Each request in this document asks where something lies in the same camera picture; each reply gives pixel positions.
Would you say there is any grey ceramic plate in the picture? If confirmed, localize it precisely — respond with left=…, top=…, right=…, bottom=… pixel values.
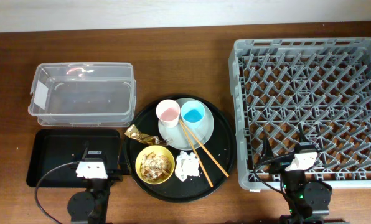
left=158, top=101, right=214, bottom=151

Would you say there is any blue plastic cup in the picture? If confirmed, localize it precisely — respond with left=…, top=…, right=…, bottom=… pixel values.
left=181, top=100, right=205, bottom=128

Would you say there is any wooden chopstick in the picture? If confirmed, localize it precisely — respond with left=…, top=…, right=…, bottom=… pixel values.
left=179, top=120, right=213, bottom=188
left=179, top=120, right=229, bottom=177

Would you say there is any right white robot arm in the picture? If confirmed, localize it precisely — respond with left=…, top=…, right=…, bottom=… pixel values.
left=258, top=133, right=332, bottom=224

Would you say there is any grey dishwasher rack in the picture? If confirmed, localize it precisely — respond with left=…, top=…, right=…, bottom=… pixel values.
left=228, top=37, right=371, bottom=192

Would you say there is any round black serving tray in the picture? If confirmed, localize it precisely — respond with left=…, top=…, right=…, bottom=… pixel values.
left=122, top=94, right=237, bottom=203

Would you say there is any clear plastic waste bin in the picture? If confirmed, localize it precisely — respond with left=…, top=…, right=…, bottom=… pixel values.
left=27, top=62, right=136, bottom=127

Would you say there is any gold foil wrapper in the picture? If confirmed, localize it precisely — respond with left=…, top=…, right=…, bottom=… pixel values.
left=124, top=124, right=173, bottom=146

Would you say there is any pink plastic cup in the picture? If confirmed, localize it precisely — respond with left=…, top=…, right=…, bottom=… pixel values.
left=156, top=99, right=181, bottom=128

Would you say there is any black rectangular tray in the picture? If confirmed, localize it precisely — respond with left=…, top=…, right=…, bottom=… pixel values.
left=26, top=129, right=121, bottom=187

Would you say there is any white napkin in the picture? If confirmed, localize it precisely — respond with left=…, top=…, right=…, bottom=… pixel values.
left=175, top=151, right=200, bottom=182

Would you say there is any yellow bowl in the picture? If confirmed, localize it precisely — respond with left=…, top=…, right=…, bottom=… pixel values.
left=135, top=146, right=175, bottom=185

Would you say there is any food scraps and rice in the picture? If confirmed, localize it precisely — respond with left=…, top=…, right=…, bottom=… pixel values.
left=140, top=152, right=171, bottom=182

